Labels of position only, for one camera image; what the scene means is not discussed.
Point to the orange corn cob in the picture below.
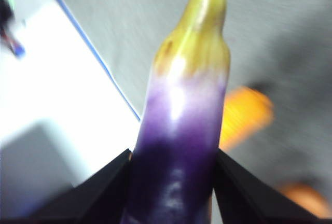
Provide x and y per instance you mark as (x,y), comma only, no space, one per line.
(243,115)

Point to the purple eggplant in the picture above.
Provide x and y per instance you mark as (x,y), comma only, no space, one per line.
(181,130)

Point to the brown sweet potato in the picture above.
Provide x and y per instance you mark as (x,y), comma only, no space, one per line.
(303,200)

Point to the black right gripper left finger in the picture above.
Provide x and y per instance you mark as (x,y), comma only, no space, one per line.
(98,198)

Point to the dark object with blue end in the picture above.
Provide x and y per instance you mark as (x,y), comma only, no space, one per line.
(11,40)

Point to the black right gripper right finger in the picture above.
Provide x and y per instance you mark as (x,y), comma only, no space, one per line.
(249,200)

